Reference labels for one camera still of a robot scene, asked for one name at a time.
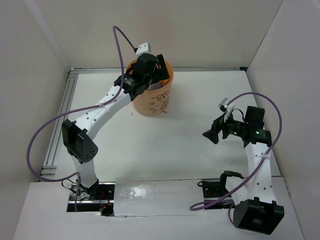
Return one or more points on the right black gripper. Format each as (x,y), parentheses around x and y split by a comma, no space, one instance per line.
(213,133)

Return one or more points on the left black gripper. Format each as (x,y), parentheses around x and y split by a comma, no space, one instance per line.
(162,73)

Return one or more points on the orange juice bottle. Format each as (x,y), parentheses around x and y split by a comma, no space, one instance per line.
(164,82)

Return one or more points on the clear bottle blue label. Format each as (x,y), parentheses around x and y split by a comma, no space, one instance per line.
(155,86)

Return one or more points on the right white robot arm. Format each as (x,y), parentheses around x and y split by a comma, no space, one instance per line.
(255,204)

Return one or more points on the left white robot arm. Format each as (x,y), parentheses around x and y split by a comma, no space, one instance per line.
(78,135)

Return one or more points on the orange plastic bin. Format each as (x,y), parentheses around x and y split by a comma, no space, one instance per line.
(148,102)

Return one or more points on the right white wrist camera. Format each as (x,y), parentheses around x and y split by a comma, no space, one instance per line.
(226,107)

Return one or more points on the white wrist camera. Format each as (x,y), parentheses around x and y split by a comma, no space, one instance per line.
(226,107)
(143,48)

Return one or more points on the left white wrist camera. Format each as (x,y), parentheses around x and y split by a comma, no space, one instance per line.
(143,48)

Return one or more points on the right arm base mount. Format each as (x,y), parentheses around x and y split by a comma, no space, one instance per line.
(214,189)

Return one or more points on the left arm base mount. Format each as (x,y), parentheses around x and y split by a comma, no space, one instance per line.
(102,202)

